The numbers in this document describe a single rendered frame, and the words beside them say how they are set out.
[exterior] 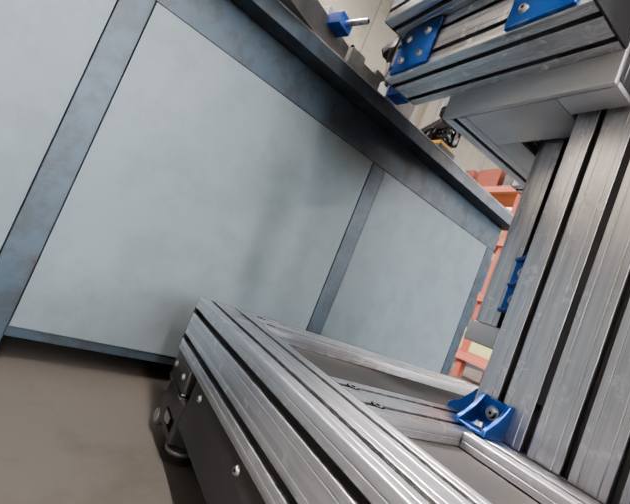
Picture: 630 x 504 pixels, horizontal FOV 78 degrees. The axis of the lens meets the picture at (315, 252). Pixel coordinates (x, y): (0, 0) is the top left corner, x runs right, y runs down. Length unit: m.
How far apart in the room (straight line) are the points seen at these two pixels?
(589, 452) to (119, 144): 0.79
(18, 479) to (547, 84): 0.82
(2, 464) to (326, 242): 0.71
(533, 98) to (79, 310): 0.81
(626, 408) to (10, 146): 0.87
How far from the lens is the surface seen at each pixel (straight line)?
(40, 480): 0.60
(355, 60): 1.07
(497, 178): 4.71
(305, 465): 0.34
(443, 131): 1.44
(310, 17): 0.92
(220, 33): 0.87
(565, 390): 0.55
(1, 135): 0.78
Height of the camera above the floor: 0.32
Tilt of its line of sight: 4 degrees up
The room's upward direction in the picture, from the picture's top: 22 degrees clockwise
